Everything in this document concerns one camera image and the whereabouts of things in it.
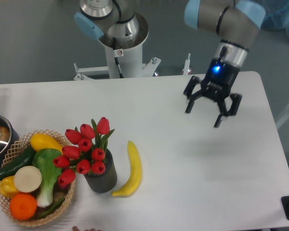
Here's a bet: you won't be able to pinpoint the green toy bok choy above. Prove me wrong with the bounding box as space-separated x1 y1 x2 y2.
32 148 62 208

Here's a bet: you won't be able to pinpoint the green toy bean pod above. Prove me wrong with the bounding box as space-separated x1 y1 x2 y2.
37 197 65 219

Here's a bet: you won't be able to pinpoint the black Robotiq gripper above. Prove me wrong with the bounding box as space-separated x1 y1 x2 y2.
183 58 242 128

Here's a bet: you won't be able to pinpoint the fingertips at bottom edge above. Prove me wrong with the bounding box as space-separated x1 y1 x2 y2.
72 226 102 231

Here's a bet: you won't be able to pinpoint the yellow toy squash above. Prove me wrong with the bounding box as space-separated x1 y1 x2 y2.
30 133 64 154

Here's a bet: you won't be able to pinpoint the yellow toy banana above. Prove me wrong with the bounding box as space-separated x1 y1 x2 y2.
111 141 142 197

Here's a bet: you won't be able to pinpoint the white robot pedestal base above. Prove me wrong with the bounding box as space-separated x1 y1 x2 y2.
73 13 192 81

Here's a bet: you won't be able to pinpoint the green toy cucumber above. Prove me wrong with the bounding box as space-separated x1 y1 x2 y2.
0 145 36 181

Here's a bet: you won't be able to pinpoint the woven wicker basket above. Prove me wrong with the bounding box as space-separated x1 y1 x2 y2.
0 129 75 227

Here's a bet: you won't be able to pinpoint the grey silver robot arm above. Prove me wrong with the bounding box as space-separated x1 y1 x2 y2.
74 0 265 127

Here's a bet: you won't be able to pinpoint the dark grey ribbed vase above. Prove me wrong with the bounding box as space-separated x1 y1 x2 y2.
84 149 117 193

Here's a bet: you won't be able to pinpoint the blue plastic bag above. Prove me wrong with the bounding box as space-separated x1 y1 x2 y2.
259 0 289 39

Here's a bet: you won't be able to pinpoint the orange toy tangerine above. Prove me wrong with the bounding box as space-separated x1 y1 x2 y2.
9 193 37 220

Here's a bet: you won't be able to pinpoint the yellow toy bell pepper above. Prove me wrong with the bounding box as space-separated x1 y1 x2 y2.
0 176 20 199

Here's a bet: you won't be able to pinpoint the red tulip bouquet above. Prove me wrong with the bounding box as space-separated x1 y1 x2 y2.
53 117 114 187

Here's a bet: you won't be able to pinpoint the white round toy slice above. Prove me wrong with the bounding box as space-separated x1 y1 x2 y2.
14 166 42 193

